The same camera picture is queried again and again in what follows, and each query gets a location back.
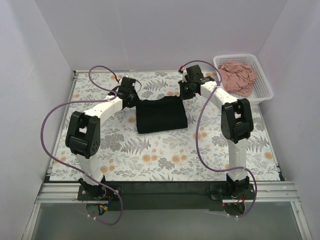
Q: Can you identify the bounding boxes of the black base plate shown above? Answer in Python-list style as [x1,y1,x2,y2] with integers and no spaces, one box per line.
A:
[77,181,256,212]

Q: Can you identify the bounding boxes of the floral tablecloth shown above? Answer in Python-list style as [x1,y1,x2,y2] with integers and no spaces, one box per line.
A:
[49,71,280,182]

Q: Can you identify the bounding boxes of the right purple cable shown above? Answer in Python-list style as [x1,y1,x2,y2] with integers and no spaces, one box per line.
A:
[177,59,258,219]

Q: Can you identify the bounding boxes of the pink t shirt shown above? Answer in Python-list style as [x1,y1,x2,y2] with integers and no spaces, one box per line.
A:
[218,61,258,97]

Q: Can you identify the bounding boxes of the black t shirt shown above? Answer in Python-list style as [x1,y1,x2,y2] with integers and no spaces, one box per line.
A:
[136,96,188,134]

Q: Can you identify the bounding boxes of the purple cable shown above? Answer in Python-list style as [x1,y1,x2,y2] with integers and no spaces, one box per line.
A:
[177,59,258,219]
[41,65,125,226]

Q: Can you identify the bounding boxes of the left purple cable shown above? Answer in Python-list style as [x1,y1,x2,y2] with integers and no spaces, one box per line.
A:
[41,65,125,226]

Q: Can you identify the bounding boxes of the aluminium frame rail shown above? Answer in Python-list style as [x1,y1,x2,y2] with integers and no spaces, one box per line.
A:
[23,181,312,240]

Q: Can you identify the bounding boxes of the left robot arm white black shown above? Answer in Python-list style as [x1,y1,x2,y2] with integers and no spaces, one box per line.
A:
[65,76,139,199]

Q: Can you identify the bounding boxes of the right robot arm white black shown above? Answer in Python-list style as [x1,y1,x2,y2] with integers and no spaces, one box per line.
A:
[178,65,254,196]

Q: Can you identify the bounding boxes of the white plastic basket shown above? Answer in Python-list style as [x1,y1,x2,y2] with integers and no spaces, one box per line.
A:
[213,53,274,105]

